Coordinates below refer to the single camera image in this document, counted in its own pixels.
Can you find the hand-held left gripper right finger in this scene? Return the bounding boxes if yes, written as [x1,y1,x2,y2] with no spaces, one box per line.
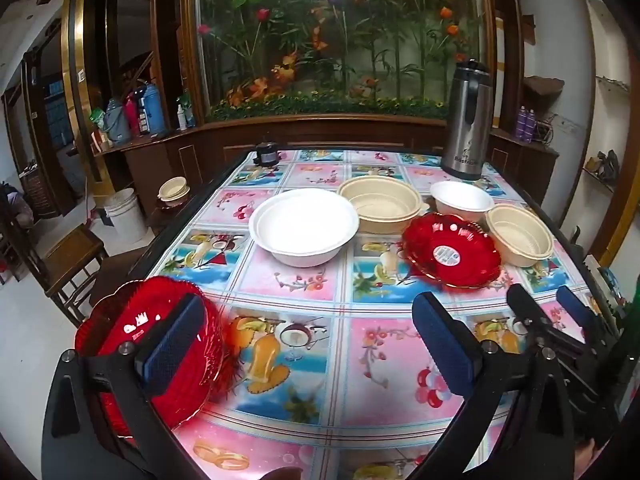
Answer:
[412,291,576,480]

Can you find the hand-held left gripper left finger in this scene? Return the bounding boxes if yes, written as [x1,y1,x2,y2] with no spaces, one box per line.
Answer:
[42,292,211,480]

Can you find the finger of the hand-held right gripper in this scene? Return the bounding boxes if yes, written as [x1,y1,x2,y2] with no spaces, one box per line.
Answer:
[506,284,583,356]
[556,286,616,346]

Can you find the red ribbed plastic plate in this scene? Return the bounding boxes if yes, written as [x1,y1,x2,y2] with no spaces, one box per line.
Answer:
[75,275,227,433]

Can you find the small beige plastic bowl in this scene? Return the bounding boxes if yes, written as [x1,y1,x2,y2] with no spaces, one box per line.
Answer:
[485,203,555,267]

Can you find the red plate with round label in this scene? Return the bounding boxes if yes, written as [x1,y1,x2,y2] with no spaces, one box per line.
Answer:
[401,212,502,289]

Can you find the large white foam bowl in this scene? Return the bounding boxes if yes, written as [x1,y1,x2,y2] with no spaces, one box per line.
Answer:
[248,188,360,267]

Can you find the beige bowls on stool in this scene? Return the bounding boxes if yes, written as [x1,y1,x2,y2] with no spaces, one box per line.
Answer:
[158,177,190,206]

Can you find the small white foam bowl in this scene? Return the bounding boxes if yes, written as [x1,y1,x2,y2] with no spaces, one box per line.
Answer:
[429,180,495,227]

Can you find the wooden chair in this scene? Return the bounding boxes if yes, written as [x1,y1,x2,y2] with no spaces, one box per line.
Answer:
[42,224,109,327]

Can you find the white plastic bucket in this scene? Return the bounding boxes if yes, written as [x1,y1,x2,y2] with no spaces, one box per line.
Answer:
[103,188,149,242]

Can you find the large beige plastic bowl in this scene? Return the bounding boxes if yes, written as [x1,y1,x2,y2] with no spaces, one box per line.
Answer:
[337,175,431,235]

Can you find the stainless steel thermos jug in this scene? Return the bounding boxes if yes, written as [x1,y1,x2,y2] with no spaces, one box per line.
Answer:
[439,59,494,179]

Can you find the small black device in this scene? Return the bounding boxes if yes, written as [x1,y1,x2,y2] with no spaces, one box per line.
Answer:
[252,142,281,167]

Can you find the grey-blue thermos flask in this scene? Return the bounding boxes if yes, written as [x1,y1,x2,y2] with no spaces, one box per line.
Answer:
[102,98,132,144]

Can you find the red thermos flask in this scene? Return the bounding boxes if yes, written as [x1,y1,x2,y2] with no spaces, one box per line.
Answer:
[124,92,144,137]

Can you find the blue thermos flask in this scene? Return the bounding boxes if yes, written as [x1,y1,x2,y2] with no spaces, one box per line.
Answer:
[139,83,166,136]

